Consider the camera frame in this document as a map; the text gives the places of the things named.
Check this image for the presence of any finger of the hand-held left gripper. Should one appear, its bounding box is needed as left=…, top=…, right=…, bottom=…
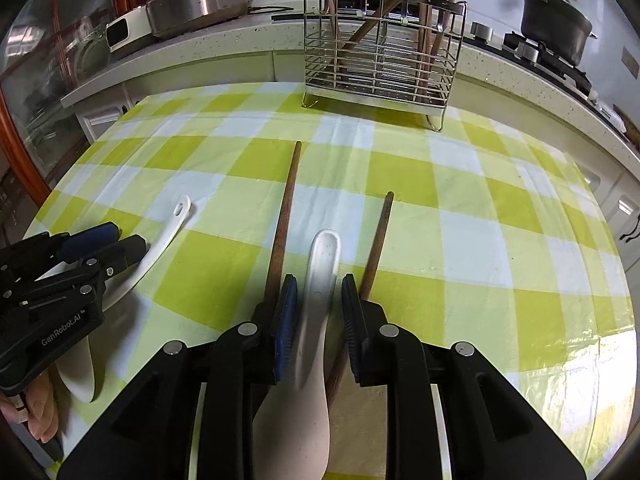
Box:
left=61, top=224, right=122, bottom=264
left=81, top=234, right=150, bottom=292

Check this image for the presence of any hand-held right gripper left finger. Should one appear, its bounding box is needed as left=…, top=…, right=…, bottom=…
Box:
left=56, top=274, right=301, bottom=480

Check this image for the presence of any white packet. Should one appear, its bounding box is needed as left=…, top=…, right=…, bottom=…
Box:
left=597, top=101, right=626, bottom=131

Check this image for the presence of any black gas stove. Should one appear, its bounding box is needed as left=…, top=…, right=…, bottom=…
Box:
left=271, top=0, right=608, bottom=111

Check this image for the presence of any small white appliance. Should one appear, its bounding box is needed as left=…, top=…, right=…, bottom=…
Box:
left=105, top=6, right=151, bottom=53

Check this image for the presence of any silver rice cooker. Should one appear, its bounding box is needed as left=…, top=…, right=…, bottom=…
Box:
left=146, top=0, right=258, bottom=40

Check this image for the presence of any metal wire utensil rack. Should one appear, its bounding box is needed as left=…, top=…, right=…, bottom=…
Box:
left=300, top=0, right=468, bottom=133

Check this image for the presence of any wicker basket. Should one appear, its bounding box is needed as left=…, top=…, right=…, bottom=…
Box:
left=612, top=104, right=640, bottom=143

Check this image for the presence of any red wooden glass door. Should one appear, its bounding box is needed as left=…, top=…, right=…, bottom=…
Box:
left=0, top=0, right=151, bottom=261

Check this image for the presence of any green checked tablecloth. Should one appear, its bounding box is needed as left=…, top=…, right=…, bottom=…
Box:
left=22, top=82, right=633, bottom=480

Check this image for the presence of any person's left hand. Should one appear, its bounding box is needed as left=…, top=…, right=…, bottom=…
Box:
left=0, top=371, right=58, bottom=444

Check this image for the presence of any black cooking pot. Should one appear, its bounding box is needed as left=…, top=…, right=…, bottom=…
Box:
left=509, top=0, right=598, bottom=66

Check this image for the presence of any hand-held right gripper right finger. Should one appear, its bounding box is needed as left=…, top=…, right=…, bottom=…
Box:
left=341, top=274, right=587, bottom=480

